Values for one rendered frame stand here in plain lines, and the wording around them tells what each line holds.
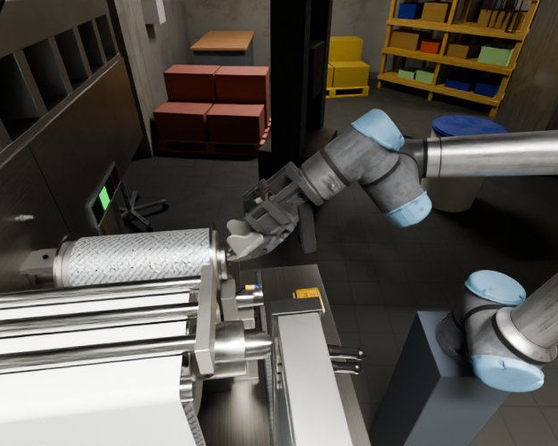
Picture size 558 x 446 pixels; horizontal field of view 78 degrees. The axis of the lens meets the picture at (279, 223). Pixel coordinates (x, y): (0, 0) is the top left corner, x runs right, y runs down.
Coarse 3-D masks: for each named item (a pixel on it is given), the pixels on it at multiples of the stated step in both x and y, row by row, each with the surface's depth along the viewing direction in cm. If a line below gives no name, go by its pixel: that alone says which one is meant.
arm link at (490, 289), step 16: (480, 272) 81; (496, 272) 81; (464, 288) 82; (480, 288) 76; (496, 288) 76; (512, 288) 76; (464, 304) 80; (480, 304) 76; (496, 304) 74; (512, 304) 73; (464, 320) 79
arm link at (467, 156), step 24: (408, 144) 63; (432, 144) 62; (456, 144) 60; (480, 144) 59; (504, 144) 58; (528, 144) 57; (552, 144) 56; (432, 168) 62; (456, 168) 61; (480, 168) 60; (504, 168) 59; (528, 168) 58; (552, 168) 57
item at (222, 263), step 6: (222, 240) 66; (222, 246) 64; (222, 252) 63; (222, 258) 62; (222, 264) 62; (228, 264) 68; (222, 270) 63; (228, 270) 67; (222, 276) 64; (228, 276) 65
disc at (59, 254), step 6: (72, 234) 62; (78, 234) 65; (66, 240) 60; (72, 240) 62; (60, 246) 58; (66, 246) 60; (60, 252) 58; (54, 258) 57; (60, 258) 58; (54, 264) 57; (60, 264) 58; (54, 270) 56; (60, 270) 58; (54, 276) 56; (60, 276) 58; (54, 282) 56; (60, 282) 57
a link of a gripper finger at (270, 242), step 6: (282, 234) 59; (264, 240) 59; (270, 240) 58; (276, 240) 58; (282, 240) 58; (258, 246) 59; (264, 246) 58; (270, 246) 58; (252, 252) 60; (258, 252) 60; (264, 252) 59
